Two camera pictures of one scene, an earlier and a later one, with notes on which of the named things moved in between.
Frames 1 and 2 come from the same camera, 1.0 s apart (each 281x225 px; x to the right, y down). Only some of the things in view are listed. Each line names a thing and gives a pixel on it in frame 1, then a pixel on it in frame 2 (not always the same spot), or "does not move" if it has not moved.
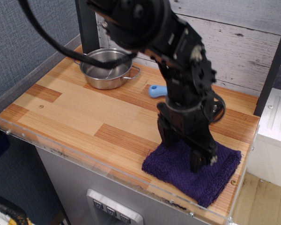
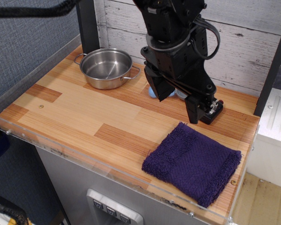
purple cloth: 171,164 does not move
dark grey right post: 273,66 does not move
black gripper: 187,121 -> 186,67
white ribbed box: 269,159 does not move
